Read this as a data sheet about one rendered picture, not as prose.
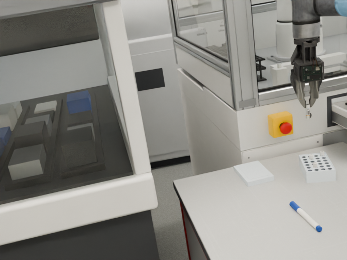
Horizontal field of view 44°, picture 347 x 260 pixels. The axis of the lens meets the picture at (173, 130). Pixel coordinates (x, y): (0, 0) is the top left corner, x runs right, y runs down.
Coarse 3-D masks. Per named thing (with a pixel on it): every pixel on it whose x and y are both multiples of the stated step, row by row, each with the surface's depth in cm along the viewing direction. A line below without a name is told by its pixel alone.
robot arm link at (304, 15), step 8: (296, 0) 115; (304, 0) 114; (312, 0) 112; (296, 8) 116; (304, 8) 114; (312, 8) 113; (296, 16) 117; (304, 16) 115; (312, 16) 115; (296, 24) 118
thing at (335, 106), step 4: (344, 100) 150; (332, 104) 148; (336, 104) 149; (340, 104) 150; (344, 104) 150; (332, 108) 148; (336, 108) 145; (340, 108) 143; (344, 108) 150; (332, 112) 148; (336, 112) 146; (340, 112) 143; (344, 112) 141; (332, 116) 148; (336, 116) 146; (340, 116) 143; (344, 116) 141; (332, 120) 149; (336, 120) 146; (340, 120) 144; (344, 120) 141; (340, 124) 144; (344, 124) 142
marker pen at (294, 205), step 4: (292, 204) 115; (296, 204) 114; (296, 208) 113; (300, 208) 112; (300, 212) 111; (304, 212) 110; (304, 216) 109; (308, 216) 108; (308, 220) 107; (312, 220) 106; (312, 224) 105; (316, 224) 105; (316, 228) 104; (320, 228) 104
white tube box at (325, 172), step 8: (304, 160) 133; (312, 160) 132; (320, 160) 132; (328, 160) 131; (304, 168) 128; (312, 168) 128; (320, 168) 127; (328, 168) 127; (304, 176) 130; (312, 176) 126; (320, 176) 126; (328, 176) 125
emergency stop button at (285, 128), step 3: (282, 123) 138; (285, 123) 138; (288, 123) 138; (282, 126) 138; (285, 126) 138; (288, 126) 138; (291, 126) 138; (282, 129) 138; (285, 129) 138; (288, 129) 138; (291, 129) 139; (282, 132) 139; (285, 132) 138; (288, 132) 139
